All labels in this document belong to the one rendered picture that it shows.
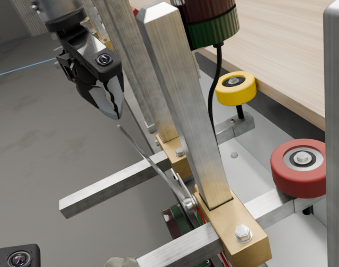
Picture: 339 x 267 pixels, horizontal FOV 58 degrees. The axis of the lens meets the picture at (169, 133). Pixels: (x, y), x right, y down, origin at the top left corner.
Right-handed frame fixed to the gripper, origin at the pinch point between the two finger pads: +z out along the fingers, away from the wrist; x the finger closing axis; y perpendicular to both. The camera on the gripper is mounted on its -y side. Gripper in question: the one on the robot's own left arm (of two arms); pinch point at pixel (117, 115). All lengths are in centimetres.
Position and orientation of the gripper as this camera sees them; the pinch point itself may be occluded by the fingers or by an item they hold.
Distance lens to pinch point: 61.6
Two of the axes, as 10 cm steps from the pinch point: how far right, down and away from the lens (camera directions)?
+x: -7.3, 5.6, -3.8
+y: -6.1, -3.0, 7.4
